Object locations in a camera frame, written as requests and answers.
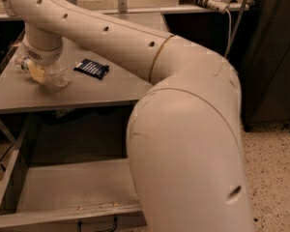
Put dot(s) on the dark blue snack packet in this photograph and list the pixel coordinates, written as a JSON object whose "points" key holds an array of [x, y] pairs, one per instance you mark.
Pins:
{"points": [[92, 68]]}

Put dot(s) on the black drawer handle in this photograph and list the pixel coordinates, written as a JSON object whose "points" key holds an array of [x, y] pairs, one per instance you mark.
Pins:
{"points": [[110, 226]]}

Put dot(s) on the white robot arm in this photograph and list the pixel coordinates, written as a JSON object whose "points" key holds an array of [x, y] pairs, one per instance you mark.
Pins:
{"points": [[183, 137]]}

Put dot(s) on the grey open top drawer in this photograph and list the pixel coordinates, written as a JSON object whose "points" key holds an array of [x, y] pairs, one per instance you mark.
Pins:
{"points": [[60, 173]]}

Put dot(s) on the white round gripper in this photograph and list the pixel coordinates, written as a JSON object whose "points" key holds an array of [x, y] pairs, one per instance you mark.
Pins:
{"points": [[43, 57]]}

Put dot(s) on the clear plastic water bottle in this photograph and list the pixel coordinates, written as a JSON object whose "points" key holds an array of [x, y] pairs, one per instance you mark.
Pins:
{"points": [[55, 75]]}

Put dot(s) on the grey back shelf rail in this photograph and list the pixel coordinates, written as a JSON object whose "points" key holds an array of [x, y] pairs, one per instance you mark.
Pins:
{"points": [[183, 4]]}

